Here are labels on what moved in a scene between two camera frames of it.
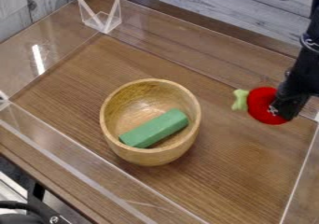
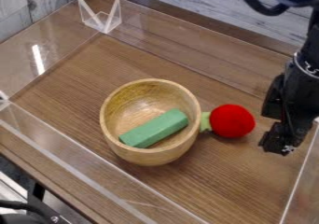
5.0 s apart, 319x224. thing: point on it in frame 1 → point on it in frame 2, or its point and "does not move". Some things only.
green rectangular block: (155, 131) does not move
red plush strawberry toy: (256, 100) → (231, 120)
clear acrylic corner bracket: (101, 21) does not move
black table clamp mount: (35, 199) does not move
